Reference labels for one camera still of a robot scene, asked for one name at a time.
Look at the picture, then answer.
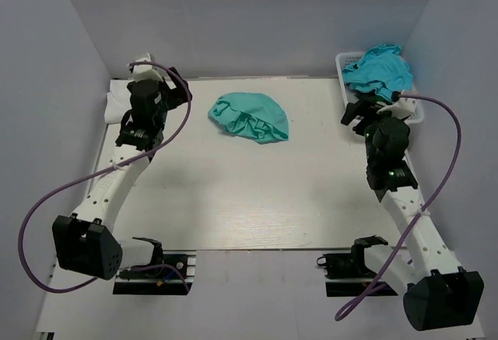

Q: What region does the green t shirt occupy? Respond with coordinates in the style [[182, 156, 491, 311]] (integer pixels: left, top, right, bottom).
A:
[[208, 93, 289, 144]]

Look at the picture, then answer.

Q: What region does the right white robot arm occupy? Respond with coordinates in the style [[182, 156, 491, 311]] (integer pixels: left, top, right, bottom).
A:
[[335, 93, 484, 331]]

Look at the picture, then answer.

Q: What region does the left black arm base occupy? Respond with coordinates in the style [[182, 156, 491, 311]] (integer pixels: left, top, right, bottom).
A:
[[113, 251, 196, 296]]

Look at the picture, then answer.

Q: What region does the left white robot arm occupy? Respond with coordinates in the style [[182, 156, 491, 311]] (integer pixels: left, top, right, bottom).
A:
[[52, 68, 192, 280]]

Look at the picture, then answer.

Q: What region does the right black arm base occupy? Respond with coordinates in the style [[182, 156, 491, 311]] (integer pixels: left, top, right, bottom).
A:
[[316, 236, 388, 297]]

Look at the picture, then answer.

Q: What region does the folded white t shirt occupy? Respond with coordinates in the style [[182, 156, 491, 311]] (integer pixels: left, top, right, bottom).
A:
[[104, 79, 131, 124]]

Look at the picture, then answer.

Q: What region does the blue t shirt in basket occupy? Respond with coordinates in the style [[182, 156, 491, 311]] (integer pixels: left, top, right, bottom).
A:
[[342, 44, 412, 103]]

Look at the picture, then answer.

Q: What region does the white plastic basket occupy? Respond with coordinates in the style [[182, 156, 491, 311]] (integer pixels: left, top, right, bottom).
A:
[[335, 51, 424, 124]]

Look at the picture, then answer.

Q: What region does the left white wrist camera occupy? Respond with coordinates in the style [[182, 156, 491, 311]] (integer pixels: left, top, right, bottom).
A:
[[128, 53, 163, 82]]

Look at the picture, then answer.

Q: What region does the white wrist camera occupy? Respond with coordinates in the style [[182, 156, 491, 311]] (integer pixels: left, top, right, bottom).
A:
[[128, 53, 163, 82], [377, 97, 424, 124]]

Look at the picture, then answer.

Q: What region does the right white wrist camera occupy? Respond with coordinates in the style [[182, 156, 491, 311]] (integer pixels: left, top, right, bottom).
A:
[[377, 97, 424, 124]]

